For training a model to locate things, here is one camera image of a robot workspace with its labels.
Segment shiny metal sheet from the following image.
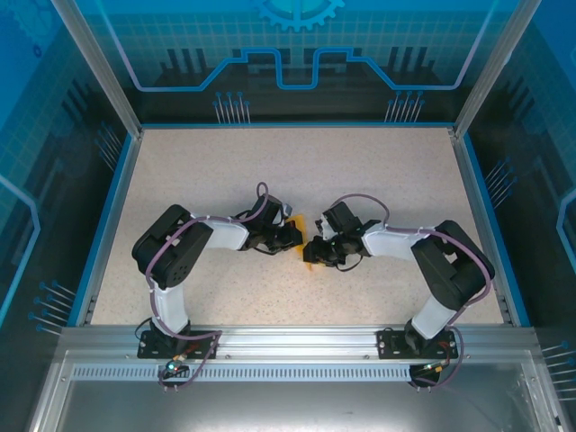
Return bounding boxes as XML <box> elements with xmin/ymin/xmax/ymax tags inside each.
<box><xmin>26</xmin><ymin>348</ymin><xmax>571</xmax><ymax>432</ymax></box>

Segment aluminium base beam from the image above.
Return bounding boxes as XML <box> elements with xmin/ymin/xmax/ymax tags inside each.
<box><xmin>60</xmin><ymin>326</ymin><xmax>539</xmax><ymax>364</ymax></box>

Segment blue table edge strip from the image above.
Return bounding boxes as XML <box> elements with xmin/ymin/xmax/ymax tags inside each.
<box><xmin>462</xmin><ymin>132</ymin><xmax>532</xmax><ymax>328</ymax></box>

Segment blue printed side panel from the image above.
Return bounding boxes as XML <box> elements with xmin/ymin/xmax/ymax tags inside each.
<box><xmin>0</xmin><ymin>0</ymin><xmax>136</xmax><ymax>432</ymax></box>
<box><xmin>458</xmin><ymin>0</ymin><xmax>576</xmax><ymax>406</ymax></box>

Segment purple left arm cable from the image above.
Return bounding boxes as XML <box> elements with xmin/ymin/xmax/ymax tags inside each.
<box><xmin>146</xmin><ymin>181</ymin><xmax>270</xmax><ymax>392</ymax></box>

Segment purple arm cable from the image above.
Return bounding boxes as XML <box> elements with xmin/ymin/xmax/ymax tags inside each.
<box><xmin>335</xmin><ymin>193</ymin><xmax>491</xmax><ymax>389</ymax></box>
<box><xmin>146</xmin><ymin>181</ymin><xmax>270</xmax><ymax>392</ymax></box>

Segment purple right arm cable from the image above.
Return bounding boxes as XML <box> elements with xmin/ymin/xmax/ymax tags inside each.
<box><xmin>335</xmin><ymin>193</ymin><xmax>491</xmax><ymax>389</ymax></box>

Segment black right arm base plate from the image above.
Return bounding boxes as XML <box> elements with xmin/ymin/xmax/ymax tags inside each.
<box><xmin>376</xmin><ymin>328</ymin><xmax>460</xmax><ymax>361</ymax></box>

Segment slotted grey cable duct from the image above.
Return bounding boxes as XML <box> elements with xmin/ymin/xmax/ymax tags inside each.
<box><xmin>70</xmin><ymin>364</ymin><xmax>451</xmax><ymax>383</ymax></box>

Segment right cable connector with light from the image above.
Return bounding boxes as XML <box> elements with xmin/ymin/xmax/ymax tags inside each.
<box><xmin>420</xmin><ymin>357</ymin><xmax>454</xmax><ymax>374</ymax></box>

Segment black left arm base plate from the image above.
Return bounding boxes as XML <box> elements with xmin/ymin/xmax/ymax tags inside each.
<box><xmin>138</xmin><ymin>329</ymin><xmax>221</xmax><ymax>361</ymax></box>

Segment aluminium frame post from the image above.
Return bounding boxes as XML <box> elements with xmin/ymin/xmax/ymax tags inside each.
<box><xmin>49</xmin><ymin>0</ymin><xmax>145</xmax><ymax>140</ymax></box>
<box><xmin>449</xmin><ymin>0</ymin><xmax>544</xmax><ymax>140</ymax></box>

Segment blue printed wide wall panel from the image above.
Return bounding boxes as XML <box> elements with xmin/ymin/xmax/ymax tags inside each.
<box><xmin>71</xmin><ymin>0</ymin><xmax>518</xmax><ymax>125</ymax></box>

